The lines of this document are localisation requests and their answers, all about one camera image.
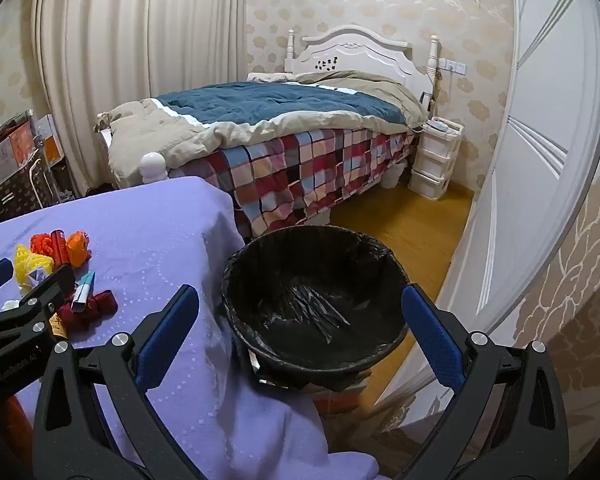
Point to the thin yellow stick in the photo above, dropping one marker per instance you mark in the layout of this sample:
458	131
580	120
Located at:
434	90

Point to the white and orange box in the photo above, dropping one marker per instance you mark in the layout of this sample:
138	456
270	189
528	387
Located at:
50	135

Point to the storage rack with boxes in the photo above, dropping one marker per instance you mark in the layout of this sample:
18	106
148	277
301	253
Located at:
15	195

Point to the large orange plastic bag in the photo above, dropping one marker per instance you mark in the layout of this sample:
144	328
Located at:
78	247

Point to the red bottle with black cap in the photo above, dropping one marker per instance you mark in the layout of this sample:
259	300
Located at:
60	247

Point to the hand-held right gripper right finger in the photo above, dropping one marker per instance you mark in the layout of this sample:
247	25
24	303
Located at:
430	330

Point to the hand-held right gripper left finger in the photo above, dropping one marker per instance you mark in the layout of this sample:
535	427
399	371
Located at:
167	330

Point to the small white bucket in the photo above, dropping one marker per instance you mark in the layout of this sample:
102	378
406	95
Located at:
394	175

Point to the orange-red foam net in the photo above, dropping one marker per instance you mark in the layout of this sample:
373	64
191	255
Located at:
42	244

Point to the bed with plaid sheet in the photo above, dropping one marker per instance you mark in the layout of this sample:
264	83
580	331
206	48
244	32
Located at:
355	50

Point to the cardboard box with orange label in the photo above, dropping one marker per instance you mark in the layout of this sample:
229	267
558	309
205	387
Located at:
0	157

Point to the purple tablecloth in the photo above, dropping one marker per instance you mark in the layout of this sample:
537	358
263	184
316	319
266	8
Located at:
145	240

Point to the checked bed sheet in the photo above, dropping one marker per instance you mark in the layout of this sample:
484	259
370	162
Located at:
305	175

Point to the dark red cloth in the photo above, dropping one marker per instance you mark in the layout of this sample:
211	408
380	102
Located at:
94	307

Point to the white tube with teal cap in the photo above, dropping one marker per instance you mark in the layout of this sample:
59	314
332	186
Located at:
82	290

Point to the black lined trash bin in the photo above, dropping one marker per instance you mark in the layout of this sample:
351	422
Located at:
315	305

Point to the tan paper wrapper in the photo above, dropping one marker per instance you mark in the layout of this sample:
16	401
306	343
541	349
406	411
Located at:
58	324

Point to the blue and beige quilt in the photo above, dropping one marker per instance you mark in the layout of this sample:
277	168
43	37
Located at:
280	100

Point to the white panelled door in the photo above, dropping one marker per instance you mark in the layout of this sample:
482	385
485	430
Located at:
530	160

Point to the yellow foam net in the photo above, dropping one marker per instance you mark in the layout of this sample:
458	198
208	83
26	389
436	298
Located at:
26	265

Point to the white plastic drawer unit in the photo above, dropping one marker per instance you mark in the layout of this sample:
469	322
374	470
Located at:
432	160

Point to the cream striped curtain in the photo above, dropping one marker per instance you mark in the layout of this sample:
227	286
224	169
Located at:
130	60

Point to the white wall socket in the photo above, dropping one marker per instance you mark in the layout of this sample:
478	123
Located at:
452	66

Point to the beige pillow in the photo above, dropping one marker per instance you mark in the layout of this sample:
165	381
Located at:
265	76

